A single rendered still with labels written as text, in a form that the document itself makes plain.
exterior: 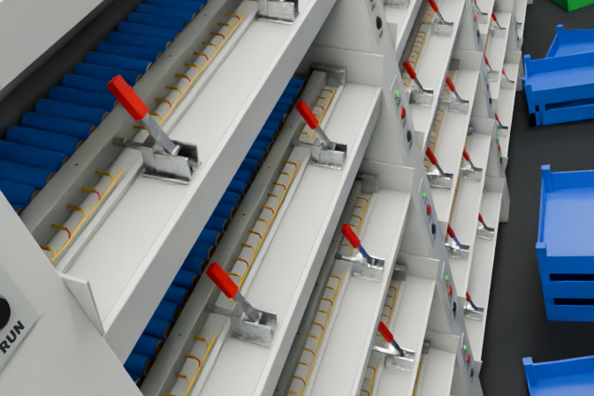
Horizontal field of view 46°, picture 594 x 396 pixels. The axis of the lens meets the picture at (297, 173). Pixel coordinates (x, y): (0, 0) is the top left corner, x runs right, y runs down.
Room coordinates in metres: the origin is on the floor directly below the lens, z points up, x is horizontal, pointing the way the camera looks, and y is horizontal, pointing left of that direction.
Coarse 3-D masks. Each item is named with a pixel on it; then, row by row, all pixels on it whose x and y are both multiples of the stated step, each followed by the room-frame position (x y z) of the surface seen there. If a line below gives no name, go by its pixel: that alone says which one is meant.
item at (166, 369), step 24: (312, 72) 0.87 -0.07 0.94; (312, 96) 0.81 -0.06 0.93; (288, 120) 0.77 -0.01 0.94; (288, 144) 0.72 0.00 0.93; (264, 168) 0.68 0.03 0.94; (264, 192) 0.65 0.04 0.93; (240, 216) 0.61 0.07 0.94; (240, 240) 0.58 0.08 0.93; (216, 288) 0.52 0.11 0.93; (192, 312) 0.49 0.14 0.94; (168, 336) 0.47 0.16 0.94; (192, 336) 0.47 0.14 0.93; (168, 360) 0.45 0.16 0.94; (144, 384) 0.43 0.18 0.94; (168, 384) 0.43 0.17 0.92; (192, 384) 0.43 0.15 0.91
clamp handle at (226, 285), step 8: (216, 264) 0.49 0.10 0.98; (208, 272) 0.48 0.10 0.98; (216, 272) 0.48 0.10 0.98; (224, 272) 0.49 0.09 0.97; (216, 280) 0.48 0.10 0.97; (224, 280) 0.48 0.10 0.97; (224, 288) 0.48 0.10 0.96; (232, 288) 0.48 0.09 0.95; (232, 296) 0.48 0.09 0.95; (240, 296) 0.48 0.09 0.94; (240, 304) 0.48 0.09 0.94; (248, 304) 0.48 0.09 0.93; (248, 312) 0.48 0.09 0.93; (256, 312) 0.48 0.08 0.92; (248, 320) 0.48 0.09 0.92; (256, 320) 0.48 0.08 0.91
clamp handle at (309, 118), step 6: (300, 102) 0.72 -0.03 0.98; (300, 108) 0.71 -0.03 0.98; (306, 108) 0.72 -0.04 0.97; (306, 114) 0.71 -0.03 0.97; (312, 114) 0.72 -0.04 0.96; (306, 120) 0.71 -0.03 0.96; (312, 120) 0.71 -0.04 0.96; (312, 126) 0.71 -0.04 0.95; (318, 126) 0.71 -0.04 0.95; (318, 132) 0.71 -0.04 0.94; (324, 138) 0.71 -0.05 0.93; (324, 144) 0.71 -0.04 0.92; (330, 144) 0.71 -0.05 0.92
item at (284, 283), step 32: (320, 64) 0.88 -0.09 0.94; (352, 64) 0.87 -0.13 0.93; (352, 96) 0.84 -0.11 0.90; (352, 128) 0.77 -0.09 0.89; (288, 160) 0.72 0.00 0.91; (352, 160) 0.71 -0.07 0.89; (320, 192) 0.66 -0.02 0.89; (256, 224) 0.62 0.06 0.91; (288, 224) 0.62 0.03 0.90; (320, 224) 0.61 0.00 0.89; (256, 256) 0.58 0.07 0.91; (288, 256) 0.57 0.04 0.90; (320, 256) 0.59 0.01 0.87; (256, 288) 0.53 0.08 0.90; (288, 288) 0.53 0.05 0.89; (224, 320) 0.50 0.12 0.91; (288, 320) 0.49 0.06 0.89; (192, 352) 0.47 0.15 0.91; (224, 352) 0.47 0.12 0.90; (256, 352) 0.46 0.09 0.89; (288, 352) 0.49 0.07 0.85; (224, 384) 0.43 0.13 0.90; (256, 384) 0.43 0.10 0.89
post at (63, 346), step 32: (0, 192) 0.33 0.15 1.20; (0, 224) 0.32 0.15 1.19; (0, 256) 0.31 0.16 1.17; (32, 256) 0.33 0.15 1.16; (32, 288) 0.32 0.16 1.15; (64, 288) 0.33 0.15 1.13; (64, 320) 0.32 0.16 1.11; (32, 352) 0.30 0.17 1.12; (64, 352) 0.31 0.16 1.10; (96, 352) 0.32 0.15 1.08; (0, 384) 0.27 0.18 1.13; (32, 384) 0.29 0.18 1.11; (64, 384) 0.30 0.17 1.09; (96, 384) 0.31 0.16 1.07; (128, 384) 0.33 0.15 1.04
